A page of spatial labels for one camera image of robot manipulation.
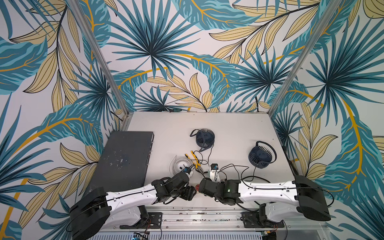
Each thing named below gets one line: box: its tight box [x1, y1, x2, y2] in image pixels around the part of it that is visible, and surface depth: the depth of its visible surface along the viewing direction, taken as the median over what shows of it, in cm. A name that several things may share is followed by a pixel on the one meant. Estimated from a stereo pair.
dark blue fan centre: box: [189, 128, 215, 152], surface depth 102 cm
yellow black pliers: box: [184, 150, 201, 170], surface depth 94 cm
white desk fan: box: [169, 155, 193, 176], surface depth 88 cm
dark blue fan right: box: [248, 140, 278, 169], surface depth 93 cm
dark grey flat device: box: [84, 131, 155, 195], surface depth 92 cm
